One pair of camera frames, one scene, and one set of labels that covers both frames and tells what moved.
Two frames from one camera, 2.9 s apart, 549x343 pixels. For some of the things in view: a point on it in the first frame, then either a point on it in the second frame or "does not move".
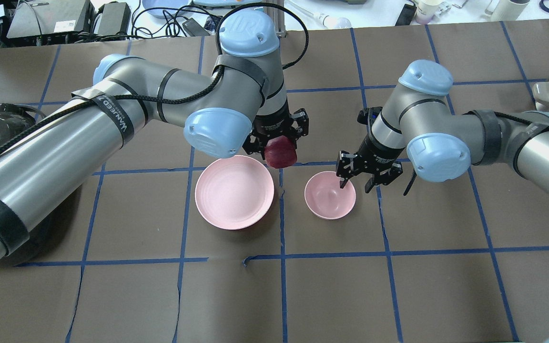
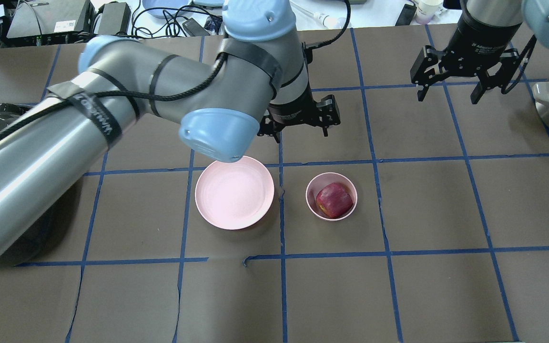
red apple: x=280 y=152 to x=334 y=200
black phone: x=406 y=15 does not move
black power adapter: x=194 y=29 does not move
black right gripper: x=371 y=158 to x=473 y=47
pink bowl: x=326 y=199 does not move
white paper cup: x=426 y=10 does not move
